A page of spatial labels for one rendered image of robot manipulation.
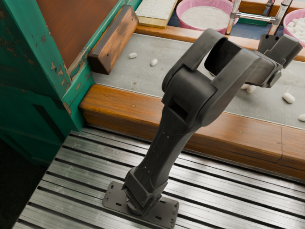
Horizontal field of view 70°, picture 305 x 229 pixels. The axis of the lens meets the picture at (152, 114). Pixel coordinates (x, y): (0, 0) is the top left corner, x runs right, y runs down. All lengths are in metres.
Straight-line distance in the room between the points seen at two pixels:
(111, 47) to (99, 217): 0.50
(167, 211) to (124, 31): 0.59
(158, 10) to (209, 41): 0.70
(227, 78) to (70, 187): 0.53
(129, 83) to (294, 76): 0.57
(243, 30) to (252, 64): 0.83
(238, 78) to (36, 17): 0.40
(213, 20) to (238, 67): 0.76
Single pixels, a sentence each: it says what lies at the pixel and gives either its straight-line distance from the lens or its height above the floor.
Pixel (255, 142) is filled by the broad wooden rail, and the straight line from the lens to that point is 0.65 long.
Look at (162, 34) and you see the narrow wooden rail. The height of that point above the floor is 0.76.
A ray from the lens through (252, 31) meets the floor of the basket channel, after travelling 1.17.
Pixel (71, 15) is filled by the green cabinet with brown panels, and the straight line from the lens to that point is 0.65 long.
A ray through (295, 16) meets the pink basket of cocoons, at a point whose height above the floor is 0.75.
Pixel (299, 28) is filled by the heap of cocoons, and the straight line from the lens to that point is 1.14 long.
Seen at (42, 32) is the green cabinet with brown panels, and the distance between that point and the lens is 0.55.
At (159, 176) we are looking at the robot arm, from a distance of 0.45.
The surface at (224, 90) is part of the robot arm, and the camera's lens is 0.32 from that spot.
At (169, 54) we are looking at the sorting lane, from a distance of 0.86.
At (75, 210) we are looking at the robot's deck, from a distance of 0.67.
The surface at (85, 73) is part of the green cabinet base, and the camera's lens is 0.71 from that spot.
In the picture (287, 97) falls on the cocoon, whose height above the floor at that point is 0.76.
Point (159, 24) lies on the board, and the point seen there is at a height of 0.78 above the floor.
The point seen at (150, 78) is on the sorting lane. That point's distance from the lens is 0.77.
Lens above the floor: 1.29
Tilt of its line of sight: 55 degrees down
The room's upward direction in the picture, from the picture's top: 2 degrees counter-clockwise
